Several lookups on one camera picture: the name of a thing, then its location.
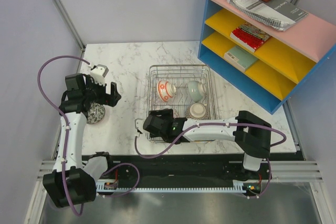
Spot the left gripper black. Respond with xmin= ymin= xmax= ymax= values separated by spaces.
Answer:
xmin=82 ymin=75 xmax=120 ymax=107

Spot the orange patterned glass bowl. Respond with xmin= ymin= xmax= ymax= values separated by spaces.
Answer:
xmin=156 ymin=80 xmax=176 ymax=102

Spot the brown patterned bowl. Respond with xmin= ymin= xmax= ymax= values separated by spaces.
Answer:
xmin=185 ymin=103 xmax=211 ymax=120

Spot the green glass bowl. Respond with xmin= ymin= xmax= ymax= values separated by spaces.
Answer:
xmin=187 ymin=80 xmax=207 ymax=103

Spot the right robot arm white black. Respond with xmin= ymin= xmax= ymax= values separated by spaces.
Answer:
xmin=140 ymin=109 xmax=271 ymax=179

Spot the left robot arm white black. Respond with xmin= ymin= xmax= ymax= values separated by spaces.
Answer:
xmin=43 ymin=73 xmax=121 ymax=208

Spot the grey patterned bowl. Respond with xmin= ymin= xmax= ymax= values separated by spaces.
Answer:
xmin=87 ymin=103 xmax=106 ymax=124

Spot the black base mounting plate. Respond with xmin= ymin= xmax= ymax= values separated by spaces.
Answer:
xmin=78 ymin=152 xmax=307 ymax=188

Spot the light green book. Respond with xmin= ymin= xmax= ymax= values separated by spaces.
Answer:
xmin=224 ymin=46 xmax=258 ymax=73

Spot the red patterned book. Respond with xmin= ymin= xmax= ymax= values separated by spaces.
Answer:
xmin=230 ymin=22 xmax=271 ymax=52

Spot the colourful wooden shelf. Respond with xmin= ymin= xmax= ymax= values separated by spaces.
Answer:
xmin=198 ymin=0 xmax=335 ymax=113

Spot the grey setup guide booklet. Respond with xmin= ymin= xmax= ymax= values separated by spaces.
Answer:
xmin=243 ymin=0 xmax=309 ymax=27

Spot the spiral bound notebook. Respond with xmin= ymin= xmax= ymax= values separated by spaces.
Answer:
xmin=227 ymin=0 xmax=296 ymax=31

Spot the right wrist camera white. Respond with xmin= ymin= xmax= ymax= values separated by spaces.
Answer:
xmin=134 ymin=118 xmax=145 ymax=137

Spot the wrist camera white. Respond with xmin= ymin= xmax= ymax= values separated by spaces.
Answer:
xmin=90 ymin=64 xmax=109 ymax=86
xmin=134 ymin=118 xmax=145 ymax=137

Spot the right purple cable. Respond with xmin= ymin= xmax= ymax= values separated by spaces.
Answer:
xmin=134 ymin=122 xmax=287 ymax=200

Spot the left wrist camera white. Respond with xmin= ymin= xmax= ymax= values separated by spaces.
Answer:
xmin=90 ymin=64 xmax=109 ymax=86

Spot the metal wire dish rack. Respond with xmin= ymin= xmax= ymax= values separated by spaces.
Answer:
xmin=144 ymin=63 xmax=219 ymax=144

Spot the light blue cable duct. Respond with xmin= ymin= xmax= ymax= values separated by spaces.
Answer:
xmin=96 ymin=179 xmax=263 ymax=195

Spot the aluminium frame rail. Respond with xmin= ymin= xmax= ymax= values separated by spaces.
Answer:
xmin=36 ymin=159 xmax=323 ymax=183

